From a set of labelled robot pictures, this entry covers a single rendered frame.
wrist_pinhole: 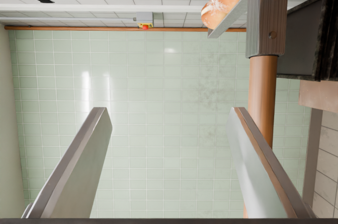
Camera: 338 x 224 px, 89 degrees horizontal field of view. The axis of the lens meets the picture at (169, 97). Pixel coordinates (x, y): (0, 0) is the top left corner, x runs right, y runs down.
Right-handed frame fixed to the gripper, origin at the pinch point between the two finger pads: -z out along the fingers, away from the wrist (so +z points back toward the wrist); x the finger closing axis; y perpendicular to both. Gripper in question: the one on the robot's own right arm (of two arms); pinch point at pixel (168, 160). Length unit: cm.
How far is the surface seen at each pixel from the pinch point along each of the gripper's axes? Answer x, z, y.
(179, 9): -6, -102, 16
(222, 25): -11.5, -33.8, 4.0
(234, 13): -11.5, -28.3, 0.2
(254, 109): -10.4, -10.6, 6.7
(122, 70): 38, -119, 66
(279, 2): -12.3, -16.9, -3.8
